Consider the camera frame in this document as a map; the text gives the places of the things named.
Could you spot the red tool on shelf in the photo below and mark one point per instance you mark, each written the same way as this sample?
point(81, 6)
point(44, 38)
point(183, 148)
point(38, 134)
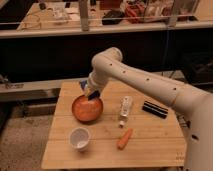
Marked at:
point(135, 13)

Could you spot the grey metal post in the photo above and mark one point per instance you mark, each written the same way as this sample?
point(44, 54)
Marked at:
point(174, 14)
point(83, 10)

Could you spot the black crate at right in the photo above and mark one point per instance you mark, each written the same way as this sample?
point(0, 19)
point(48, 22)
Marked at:
point(198, 67)

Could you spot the white tube bottle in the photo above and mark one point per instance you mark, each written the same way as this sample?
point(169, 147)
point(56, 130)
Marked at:
point(126, 105)

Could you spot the orange toy carrot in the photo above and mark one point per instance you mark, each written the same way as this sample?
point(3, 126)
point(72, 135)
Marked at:
point(122, 142)

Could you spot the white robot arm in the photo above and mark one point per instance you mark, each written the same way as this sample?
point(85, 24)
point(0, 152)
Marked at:
point(194, 103)

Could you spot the white cup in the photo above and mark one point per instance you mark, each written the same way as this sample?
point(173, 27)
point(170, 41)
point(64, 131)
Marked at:
point(79, 138)

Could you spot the grey metal post right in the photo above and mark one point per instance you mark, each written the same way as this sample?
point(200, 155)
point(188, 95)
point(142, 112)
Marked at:
point(174, 14)

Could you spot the black rectangular box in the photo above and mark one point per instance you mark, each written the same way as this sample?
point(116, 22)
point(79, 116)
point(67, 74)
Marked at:
point(155, 109)

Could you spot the black bag on shelf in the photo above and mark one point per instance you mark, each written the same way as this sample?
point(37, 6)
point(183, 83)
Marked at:
point(112, 17)

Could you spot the orange ceramic bowl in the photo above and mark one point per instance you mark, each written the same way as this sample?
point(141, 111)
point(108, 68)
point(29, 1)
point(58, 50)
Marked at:
point(86, 110)

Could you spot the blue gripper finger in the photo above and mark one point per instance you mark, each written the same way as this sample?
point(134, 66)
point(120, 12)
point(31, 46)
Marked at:
point(83, 84)
point(95, 94)

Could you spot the wooden table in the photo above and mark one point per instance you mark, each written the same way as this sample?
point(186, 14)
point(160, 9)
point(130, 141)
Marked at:
point(155, 142)

